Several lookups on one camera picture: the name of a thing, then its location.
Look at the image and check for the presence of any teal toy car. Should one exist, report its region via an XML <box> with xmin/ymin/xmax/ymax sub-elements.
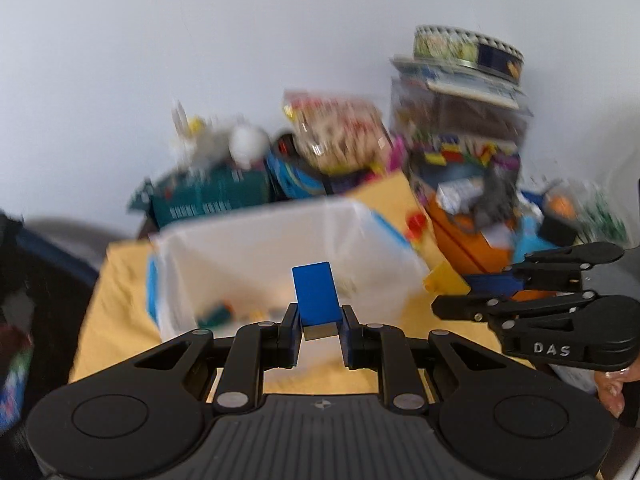
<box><xmin>196</xmin><ymin>304</ymin><xmax>233</xmax><ymax>330</ymax></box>

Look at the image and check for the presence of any dark blue block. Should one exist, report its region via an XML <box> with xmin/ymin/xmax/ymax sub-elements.
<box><xmin>292</xmin><ymin>261</ymin><xmax>342</xmax><ymax>341</ymax></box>

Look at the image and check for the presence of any person right hand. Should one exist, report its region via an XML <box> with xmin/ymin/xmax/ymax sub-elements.
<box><xmin>594</xmin><ymin>359</ymin><xmax>640</xmax><ymax>418</ymax></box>

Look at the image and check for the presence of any white plastic storage bin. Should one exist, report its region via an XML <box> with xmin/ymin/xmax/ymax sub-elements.
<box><xmin>146</xmin><ymin>197</ymin><xmax>428</xmax><ymax>340</ymax></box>

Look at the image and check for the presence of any orange cardboard box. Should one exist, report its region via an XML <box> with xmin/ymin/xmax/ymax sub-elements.
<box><xmin>425</xmin><ymin>198</ymin><xmax>516</xmax><ymax>275</ymax></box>

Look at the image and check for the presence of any yellow quilted blanket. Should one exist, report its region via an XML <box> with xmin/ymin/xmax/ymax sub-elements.
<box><xmin>70</xmin><ymin>172</ymin><xmax>500</xmax><ymax>394</ymax></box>

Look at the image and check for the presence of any dark green box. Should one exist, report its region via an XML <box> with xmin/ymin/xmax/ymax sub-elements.
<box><xmin>127</xmin><ymin>166</ymin><xmax>271</xmax><ymax>230</ymax></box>

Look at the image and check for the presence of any white plastic bag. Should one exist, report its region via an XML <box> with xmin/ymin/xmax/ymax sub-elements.
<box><xmin>171</xmin><ymin>102</ymin><xmax>271</xmax><ymax>172</ymax></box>

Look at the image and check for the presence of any bag of wooden pieces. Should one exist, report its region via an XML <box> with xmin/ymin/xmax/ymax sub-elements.
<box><xmin>283</xmin><ymin>91</ymin><xmax>393</xmax><ymax>176</ymax></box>

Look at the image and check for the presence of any dark blue bag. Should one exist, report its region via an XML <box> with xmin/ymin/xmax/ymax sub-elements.
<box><xmin>1</xmin><ymin>214</ymin><xmax>99</xmax><ymax>479</ymax></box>

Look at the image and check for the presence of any round decorated tin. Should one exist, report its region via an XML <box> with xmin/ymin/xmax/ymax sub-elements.
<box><xmin>413</xmin><ymin>25</ymin><xmax>525</xmax><ymax>84</ymax></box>

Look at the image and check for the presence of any rainbow ring stacking toy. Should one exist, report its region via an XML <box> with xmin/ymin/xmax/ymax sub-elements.
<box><xmin>404</xmin><ymin>211</ymin><xmax>427</xmax><ymax>250</ymax></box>

